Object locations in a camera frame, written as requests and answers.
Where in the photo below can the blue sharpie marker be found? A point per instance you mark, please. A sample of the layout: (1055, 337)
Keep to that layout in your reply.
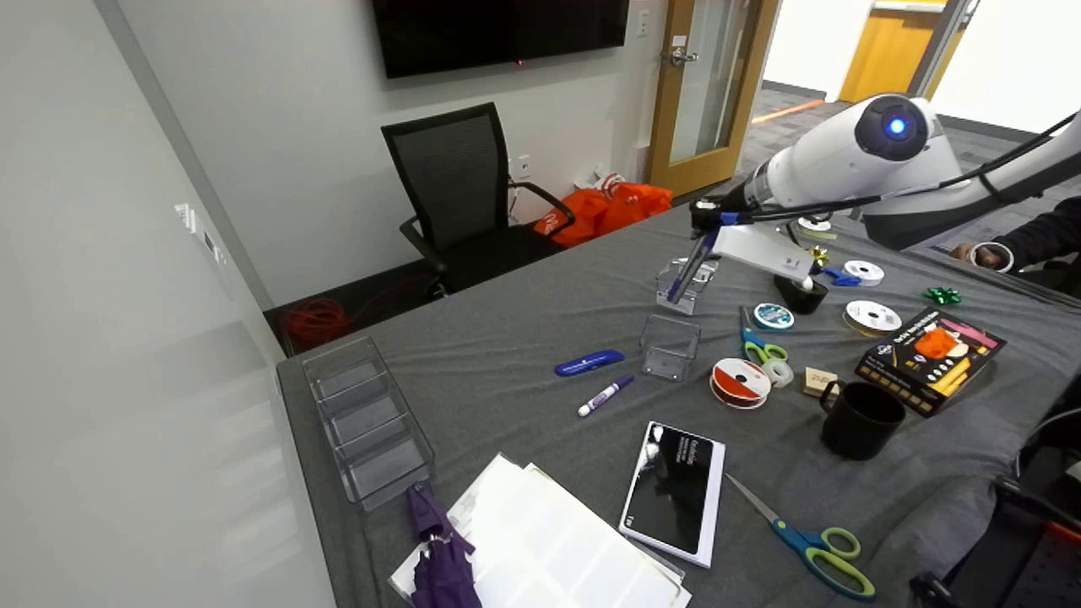
(685, 281)

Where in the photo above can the white label sheets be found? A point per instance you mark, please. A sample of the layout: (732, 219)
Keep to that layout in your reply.
(540, 541)

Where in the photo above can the gold gift bow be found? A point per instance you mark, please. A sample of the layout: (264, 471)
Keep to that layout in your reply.
(820, 260)

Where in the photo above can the clear empty plastic box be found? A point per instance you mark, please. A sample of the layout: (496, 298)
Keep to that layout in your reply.
(670, 345)

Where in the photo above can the orange wooden door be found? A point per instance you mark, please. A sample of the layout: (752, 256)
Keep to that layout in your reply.
(888, 51)

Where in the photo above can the small green blue scissors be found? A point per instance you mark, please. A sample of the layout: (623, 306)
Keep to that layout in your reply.
(761, 345)

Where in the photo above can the green gift bow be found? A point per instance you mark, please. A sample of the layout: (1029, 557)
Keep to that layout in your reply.
(945, 296)

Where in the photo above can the wooden glass door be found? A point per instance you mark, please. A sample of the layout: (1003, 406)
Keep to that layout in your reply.
(710, 80)

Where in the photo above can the orange white ribbon spool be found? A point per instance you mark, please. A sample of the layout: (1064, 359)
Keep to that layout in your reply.
(740, 383)

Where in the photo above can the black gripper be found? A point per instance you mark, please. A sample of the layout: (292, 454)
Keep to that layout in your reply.
(722, 219)

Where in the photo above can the purple cloth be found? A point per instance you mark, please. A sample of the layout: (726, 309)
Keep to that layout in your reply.
(441, 558)

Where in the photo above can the purple white marker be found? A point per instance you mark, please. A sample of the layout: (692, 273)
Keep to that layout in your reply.
(606, 396)

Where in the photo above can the black wall television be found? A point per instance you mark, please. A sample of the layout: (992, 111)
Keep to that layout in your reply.
(494, 31)

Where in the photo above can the tan sticky note block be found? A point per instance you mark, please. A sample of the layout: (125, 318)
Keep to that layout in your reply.
(820, 379)

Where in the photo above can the black box with orange print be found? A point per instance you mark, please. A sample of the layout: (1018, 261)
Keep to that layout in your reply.
(931, 359)

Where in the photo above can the black tape dispenser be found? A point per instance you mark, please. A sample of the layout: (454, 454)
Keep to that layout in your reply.
(802, 298)

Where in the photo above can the white wall thermostat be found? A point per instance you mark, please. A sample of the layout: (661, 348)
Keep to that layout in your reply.
(188, 221)

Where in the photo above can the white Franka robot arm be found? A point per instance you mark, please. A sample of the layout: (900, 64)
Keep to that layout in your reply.
(856, 157)

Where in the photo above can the grey tablecloth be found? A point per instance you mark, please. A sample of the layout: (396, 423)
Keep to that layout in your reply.
(509, 325)

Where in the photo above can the black mesh office chair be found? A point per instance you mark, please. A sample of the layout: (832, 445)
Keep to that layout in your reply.
(457, 181)

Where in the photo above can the clear compartment tray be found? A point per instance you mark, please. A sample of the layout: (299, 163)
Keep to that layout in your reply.
(365, 423)

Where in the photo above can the orange bag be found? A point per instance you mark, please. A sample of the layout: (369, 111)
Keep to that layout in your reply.
(601, 211)

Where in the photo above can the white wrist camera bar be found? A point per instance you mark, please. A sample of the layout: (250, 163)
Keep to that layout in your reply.
(766, 251)

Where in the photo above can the clear plastic pen holder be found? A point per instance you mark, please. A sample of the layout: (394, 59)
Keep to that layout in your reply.
(697, 296)

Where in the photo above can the large green blue scissors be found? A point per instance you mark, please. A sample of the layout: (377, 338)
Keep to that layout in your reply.
(822, 546)

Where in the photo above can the black mug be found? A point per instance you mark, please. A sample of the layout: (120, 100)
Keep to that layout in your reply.
(864, 423)

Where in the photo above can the clear tape roll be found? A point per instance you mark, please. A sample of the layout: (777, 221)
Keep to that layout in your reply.
(777, 373)

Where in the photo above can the blue marker pen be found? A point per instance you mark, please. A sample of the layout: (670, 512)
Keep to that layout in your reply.
(590, 363)

